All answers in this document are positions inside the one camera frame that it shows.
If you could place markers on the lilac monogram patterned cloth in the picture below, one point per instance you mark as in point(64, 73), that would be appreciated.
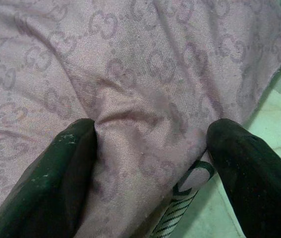
point(130, 62)

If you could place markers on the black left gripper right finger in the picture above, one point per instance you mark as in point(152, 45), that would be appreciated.
point(259, 193)

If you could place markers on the white black striped cloth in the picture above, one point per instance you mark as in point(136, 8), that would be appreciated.
point(177, 213)

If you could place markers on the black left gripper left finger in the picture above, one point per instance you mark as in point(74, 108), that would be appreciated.
point(48, 188)

